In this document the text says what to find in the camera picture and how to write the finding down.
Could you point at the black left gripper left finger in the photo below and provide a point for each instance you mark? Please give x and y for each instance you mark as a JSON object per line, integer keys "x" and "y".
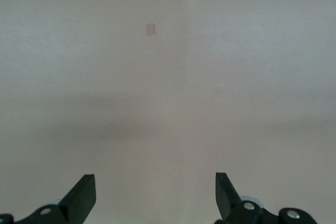
{"x": 76, "y": 205}

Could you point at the brown tape patch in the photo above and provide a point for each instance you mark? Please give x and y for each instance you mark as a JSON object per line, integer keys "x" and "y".
{"x": 150, "y": 29}

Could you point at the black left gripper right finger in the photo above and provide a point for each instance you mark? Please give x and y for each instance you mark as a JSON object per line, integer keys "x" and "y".
{"x": 231, "y": 203}

